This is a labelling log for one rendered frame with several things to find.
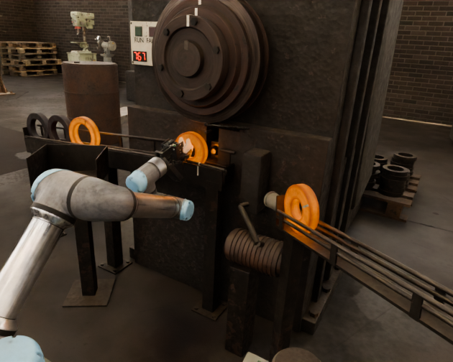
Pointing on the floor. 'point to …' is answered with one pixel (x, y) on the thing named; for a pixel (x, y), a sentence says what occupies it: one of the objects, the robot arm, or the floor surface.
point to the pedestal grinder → (106, 49)
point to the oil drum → (93, 97)
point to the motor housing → (246, 284)
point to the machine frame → (272, 141)
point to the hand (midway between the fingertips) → (190, 146)
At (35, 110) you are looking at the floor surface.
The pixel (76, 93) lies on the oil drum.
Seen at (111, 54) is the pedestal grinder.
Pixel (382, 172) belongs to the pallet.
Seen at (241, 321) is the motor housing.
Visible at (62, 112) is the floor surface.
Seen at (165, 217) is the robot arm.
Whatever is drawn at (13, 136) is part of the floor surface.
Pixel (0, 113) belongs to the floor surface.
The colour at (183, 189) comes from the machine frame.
